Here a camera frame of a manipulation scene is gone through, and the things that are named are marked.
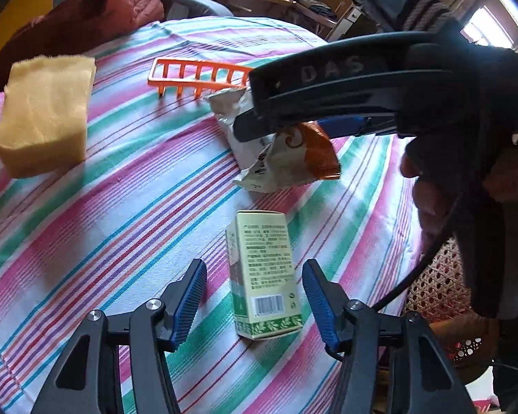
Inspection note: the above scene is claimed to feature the black cable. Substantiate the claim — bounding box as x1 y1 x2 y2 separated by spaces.
371 220 458 311

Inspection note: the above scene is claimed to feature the maroon cloth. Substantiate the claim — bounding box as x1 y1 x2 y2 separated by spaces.
0 0 165 93

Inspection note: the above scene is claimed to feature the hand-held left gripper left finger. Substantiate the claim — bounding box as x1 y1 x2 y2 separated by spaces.
30 259 208 414

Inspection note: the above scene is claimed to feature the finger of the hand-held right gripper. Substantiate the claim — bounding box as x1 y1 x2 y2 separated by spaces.
248 30 443 117
234 109 400 143

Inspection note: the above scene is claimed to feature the green white carton box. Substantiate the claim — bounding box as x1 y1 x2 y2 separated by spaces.
226 209 304 341

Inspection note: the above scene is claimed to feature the yellow sponge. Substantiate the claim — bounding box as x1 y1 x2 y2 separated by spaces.
0 55 98 178

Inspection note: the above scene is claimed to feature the person's right hand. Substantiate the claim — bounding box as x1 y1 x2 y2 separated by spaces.
401 138 518 242

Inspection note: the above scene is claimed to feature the striped bedsheet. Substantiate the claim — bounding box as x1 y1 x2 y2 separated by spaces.
0 15 428 414

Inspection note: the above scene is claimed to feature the woven rattan stool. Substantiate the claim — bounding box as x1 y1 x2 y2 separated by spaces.
403 235 501 369

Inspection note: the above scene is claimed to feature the person's right forearm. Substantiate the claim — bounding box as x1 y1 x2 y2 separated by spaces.
395 0 456 35

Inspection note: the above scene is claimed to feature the small window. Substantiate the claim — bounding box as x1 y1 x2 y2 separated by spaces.
462 6 518 50

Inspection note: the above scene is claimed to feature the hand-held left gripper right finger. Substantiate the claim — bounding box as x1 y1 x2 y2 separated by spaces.
302 259 476 414

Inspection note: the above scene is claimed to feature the white orange snack packet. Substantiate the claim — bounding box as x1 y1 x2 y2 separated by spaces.
205 87 342 193

